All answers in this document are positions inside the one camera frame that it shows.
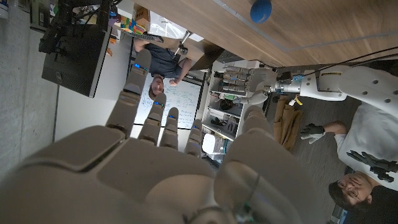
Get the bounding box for blue ball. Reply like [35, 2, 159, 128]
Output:
[249, 0, 273, 25]

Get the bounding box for whiteboard with black frame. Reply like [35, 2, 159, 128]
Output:
[133, 73, 203, 130]

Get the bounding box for wooden office desk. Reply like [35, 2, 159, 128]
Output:
[130, 6, 224, 72]

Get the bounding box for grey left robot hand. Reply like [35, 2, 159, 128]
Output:
[222, 65, 279, 105]

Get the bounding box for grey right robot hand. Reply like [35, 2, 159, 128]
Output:
[0, 49, 327, 224]

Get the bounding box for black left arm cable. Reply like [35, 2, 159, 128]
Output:
[303, 46, 398, 77]

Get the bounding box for brown jacket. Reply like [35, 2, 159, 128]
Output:
[272, 95, 303, 151]

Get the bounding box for white shelving cabinet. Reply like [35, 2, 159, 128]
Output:
[201, 60, 270, 156]

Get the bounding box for colourful toy blocks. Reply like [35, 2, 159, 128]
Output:
[119, 15, 146, 35]

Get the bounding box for black keyboard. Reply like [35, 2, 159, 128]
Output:
[124, 30, 165, 44]

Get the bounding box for clear plastic sheet bag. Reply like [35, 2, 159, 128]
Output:
[148, 11, 188, 40]

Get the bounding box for person in white shirt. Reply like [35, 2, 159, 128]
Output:
[300, 102, 398, 224]

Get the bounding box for seated person in dark shirt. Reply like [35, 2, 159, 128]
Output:
[133, 39, 193, 101]

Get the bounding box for black laptop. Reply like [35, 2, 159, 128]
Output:
[215, 49, 245, 65]

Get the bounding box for black computer monitor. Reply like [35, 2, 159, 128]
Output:
[41, 24, 112, 99]

